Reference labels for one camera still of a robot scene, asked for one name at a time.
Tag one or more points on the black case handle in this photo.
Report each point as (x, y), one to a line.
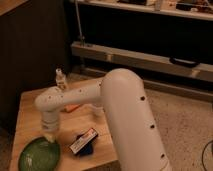
(188, 64)

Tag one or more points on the small white bottle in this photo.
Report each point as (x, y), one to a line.
(61, 80)

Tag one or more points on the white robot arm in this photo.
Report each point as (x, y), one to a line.
(134, 132)

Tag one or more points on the metal pole stand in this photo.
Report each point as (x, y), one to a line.
(81, 37)

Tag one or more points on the blue object under box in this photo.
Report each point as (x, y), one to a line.
(86, 150)

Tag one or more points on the green ceramic bowl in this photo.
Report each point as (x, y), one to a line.
(39, 155)

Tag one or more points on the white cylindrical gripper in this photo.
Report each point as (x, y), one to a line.
(50, 122)

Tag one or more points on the black white red box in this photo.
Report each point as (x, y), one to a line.
(81, 139)

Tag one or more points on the cluttered shelf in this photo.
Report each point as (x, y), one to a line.
(146, 9)

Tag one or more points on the long grey case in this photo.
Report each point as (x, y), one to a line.
(141, 60)

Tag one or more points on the orange carrot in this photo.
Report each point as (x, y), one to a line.
(70, 108)

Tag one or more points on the wooden table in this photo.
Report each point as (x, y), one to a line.
(28, 127)

